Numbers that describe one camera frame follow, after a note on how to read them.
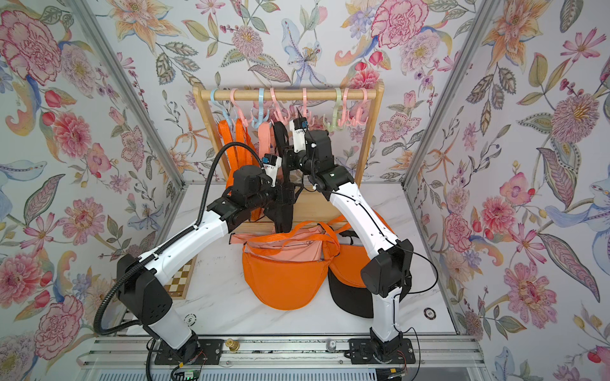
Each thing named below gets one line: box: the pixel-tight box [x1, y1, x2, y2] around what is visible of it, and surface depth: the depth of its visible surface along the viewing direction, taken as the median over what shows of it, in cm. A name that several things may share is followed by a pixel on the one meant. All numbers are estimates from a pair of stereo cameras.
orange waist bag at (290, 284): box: [243, 221, 341, 311], surface depth 86 cm
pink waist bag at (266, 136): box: [258, 121, 276, 160], surface depth 78 cm
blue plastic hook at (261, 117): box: [250, 88, 271, 129], surface depth 75 cm
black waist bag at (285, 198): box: [270, 120, 299, 233], surface depth 75 cm
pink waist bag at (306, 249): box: [230, 224, 324, 262], surface depth 94 cm
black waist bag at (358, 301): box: [327, 230, 375, 319], surface depth 88 cm
